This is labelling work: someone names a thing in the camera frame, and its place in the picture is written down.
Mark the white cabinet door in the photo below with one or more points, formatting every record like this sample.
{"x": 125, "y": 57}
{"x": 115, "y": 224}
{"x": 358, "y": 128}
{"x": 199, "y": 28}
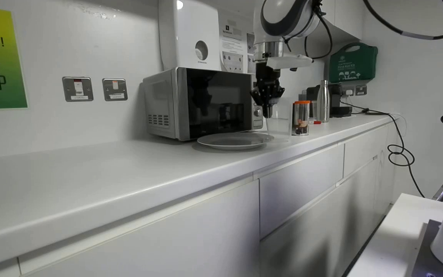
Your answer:
{"x": 169, "y": 240}
{"x": 323, "y": 236}

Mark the white lower cabinet door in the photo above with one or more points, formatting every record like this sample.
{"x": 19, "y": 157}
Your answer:
{"x": 323, "y": 236}

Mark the small white brand sign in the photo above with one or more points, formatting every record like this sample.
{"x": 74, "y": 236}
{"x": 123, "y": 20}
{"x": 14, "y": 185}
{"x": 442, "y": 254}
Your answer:
{"x": 229, "y": 30}

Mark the white robot stand table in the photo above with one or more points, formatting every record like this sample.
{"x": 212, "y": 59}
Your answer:
{"x": 391, "y": 240}

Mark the stainless steel bottle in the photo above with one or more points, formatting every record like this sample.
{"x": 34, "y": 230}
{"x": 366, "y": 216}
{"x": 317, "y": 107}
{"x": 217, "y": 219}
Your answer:
{"x": 323, "y": 102}

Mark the green first aid box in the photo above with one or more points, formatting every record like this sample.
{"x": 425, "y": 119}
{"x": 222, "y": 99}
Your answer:
{"x": 352, "y": 62}

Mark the black coffee machine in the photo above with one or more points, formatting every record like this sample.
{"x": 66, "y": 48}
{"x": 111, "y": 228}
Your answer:
{"x": 340, "y": 100}

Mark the steel wall socket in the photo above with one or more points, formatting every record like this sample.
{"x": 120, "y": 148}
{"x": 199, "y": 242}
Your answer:
{"x": 114, "y": 90}
{"x": 77, "y": 88}

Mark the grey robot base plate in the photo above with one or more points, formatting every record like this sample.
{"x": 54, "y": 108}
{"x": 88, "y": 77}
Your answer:
{"x": 426, "y": 256}

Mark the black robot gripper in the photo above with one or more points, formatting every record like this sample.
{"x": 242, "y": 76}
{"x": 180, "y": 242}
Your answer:
{"x": 268, "y": 85}

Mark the silver microwave oven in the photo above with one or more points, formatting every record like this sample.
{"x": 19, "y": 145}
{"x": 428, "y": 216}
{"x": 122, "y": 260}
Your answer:
{"x": 169, "y": 105}

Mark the wide white cabinet drawer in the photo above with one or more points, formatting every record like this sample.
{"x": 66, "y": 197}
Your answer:
{"x": 300, "y": 185}

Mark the capsule instruction sheet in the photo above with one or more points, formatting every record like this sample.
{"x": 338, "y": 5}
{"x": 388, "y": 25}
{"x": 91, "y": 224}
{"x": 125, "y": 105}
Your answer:
{"x": 232, "y": 60}

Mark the white paper towel dispenser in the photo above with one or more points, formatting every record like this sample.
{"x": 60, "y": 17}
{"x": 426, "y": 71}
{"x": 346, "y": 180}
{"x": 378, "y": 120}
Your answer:
{"x": 185, "y": 31}

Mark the grey round plate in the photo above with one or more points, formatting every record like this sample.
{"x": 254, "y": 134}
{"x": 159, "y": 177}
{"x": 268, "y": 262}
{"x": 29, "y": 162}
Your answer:
{"x": 234, "y": 140}

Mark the small dark appliance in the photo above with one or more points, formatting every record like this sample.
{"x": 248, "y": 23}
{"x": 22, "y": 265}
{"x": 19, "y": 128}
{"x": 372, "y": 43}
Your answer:
{"x": 312, "y": 94}

